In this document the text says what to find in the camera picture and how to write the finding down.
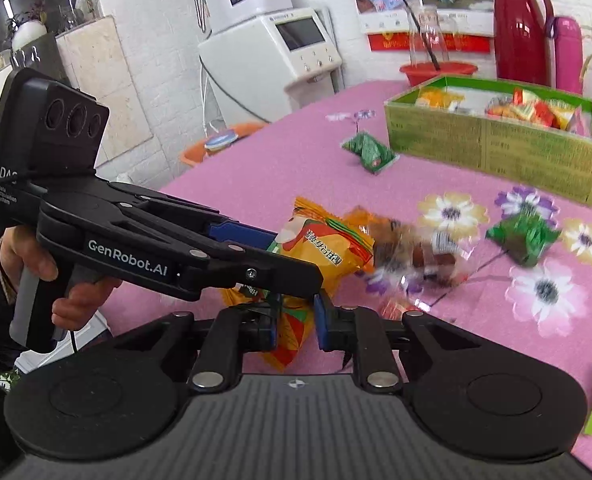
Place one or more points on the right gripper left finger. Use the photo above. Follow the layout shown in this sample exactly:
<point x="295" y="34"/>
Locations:
<point x="222" y="343"/>

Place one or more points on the clear orange pastry packet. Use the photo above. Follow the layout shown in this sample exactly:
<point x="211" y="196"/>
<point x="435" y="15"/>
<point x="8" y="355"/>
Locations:
<point x="409" y="257"/>

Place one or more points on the black camera module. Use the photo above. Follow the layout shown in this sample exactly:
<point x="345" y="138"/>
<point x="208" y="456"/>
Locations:
<point x="48" y="131"/>

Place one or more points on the pink thermos bottle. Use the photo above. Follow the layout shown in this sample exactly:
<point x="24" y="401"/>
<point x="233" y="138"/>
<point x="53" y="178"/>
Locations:
<point x="568" y="59"/>

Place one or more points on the white water dispenser machine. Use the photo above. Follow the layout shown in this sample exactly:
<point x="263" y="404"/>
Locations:
<point x="270" y="66"/>

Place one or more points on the orange juice-print snack bag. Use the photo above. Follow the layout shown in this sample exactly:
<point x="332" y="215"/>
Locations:
<point x="338" y="248"/>

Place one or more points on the dark red thermos jug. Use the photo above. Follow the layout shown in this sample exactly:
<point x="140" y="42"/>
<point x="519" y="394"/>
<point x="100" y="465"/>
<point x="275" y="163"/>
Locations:
<point x="521" y="40"/>

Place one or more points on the orange plastic stool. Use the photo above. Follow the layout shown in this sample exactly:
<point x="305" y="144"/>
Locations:
<point x="218" y="142"/>

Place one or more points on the black stirring stick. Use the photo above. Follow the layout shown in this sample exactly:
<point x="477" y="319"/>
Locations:
<point x="422" y="34"/>

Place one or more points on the person's left hand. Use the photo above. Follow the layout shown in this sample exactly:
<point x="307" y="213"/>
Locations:
<point x="19" y="250"/>

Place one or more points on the bedding wall calendar poster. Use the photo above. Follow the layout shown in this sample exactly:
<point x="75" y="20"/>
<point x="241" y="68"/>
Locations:
<point x="466" y="24"/>

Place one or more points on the red plastic basin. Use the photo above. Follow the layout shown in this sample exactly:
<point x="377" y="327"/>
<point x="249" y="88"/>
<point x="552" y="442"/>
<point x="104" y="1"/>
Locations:
<point x="421" y="72"/>

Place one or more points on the small green snack packet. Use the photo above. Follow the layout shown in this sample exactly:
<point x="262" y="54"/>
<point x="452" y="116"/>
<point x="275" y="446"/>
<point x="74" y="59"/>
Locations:
<point x="373" y="154"/>

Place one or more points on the red fried snack bag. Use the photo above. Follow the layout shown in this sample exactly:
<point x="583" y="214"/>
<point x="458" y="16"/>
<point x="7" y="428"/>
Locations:
<point x="526" y="106"/>

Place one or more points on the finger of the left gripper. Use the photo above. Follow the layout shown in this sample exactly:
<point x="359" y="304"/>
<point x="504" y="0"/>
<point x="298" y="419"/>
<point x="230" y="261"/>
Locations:
<point x="276" y="272"/>
<point x="240" y="233"/>

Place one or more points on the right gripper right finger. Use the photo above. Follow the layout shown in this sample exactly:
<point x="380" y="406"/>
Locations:
<point x="358" y="332"/>

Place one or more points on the green cardboard box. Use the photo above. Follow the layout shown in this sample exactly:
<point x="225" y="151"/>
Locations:
<point x="557" y="161"/>

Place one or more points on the small red peanut packet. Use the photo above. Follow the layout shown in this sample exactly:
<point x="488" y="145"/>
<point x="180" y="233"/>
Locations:
<point x="393" y="309"/>

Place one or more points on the yellow chips bag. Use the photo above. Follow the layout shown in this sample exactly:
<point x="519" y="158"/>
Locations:
<point x="439" y="98"/>

